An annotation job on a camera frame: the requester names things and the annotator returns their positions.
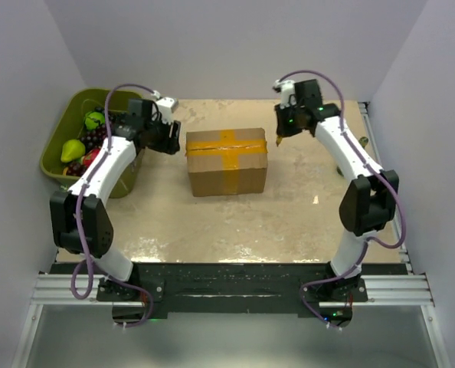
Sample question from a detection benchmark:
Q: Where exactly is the small red grape bunch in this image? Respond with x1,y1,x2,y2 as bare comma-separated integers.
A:
63,161,87,177

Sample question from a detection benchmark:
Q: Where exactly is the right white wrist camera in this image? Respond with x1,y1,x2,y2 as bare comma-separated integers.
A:
273,80,296,109

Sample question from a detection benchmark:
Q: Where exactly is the taped cardboard express box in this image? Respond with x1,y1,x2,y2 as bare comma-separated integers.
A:
185,127,268,197

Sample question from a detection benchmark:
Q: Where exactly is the dark purple grape bunch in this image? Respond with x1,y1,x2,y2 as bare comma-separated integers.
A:
79,124,108,153

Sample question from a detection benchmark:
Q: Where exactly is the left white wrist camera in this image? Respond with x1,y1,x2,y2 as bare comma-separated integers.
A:
151,90,178,124

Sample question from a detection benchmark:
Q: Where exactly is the aluminium rail frame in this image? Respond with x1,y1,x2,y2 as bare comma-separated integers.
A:
14,100,449,367

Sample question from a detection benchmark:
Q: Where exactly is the green glass bottle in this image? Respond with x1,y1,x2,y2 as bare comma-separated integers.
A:
336,136,369,176

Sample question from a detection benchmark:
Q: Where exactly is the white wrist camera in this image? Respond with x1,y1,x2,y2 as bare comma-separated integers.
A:
151,90,178,124
273,80,296,109

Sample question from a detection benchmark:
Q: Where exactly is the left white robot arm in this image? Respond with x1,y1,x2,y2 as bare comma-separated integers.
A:
50,97,181,301

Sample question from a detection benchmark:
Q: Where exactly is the olive green plastic basket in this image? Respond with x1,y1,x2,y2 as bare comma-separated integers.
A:
40,88,145,199

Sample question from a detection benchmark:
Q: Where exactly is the green apple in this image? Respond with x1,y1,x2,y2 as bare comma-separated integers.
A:
83,111,106,131

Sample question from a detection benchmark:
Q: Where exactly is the red dragon fruit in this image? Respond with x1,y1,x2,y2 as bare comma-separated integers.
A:
80,148,100,168

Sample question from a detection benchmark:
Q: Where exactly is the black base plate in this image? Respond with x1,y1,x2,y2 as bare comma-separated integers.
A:
97,263,368,327

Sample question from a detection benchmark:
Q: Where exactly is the black grape bunch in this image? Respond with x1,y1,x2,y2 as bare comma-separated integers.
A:
94,108,126,123

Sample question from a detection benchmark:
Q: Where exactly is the green pear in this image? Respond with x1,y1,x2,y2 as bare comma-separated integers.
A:
61,139,86,163

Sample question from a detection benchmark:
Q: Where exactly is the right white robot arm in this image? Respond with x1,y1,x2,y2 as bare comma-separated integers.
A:
273,79,399,301

